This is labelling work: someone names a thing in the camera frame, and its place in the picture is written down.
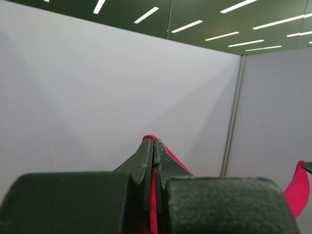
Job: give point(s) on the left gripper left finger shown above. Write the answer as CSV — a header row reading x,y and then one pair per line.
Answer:
x,y
114,202

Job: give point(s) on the right aluminium corner post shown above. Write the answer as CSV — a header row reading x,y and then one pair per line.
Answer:
x,y
233,115

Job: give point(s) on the crimson red polo shirt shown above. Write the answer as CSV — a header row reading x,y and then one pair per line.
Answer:
x,y
297,190

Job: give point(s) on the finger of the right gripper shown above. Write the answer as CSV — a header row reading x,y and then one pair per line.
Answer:
x,y
307,166

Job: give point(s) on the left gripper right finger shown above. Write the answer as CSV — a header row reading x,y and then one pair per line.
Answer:
x,y
219,202

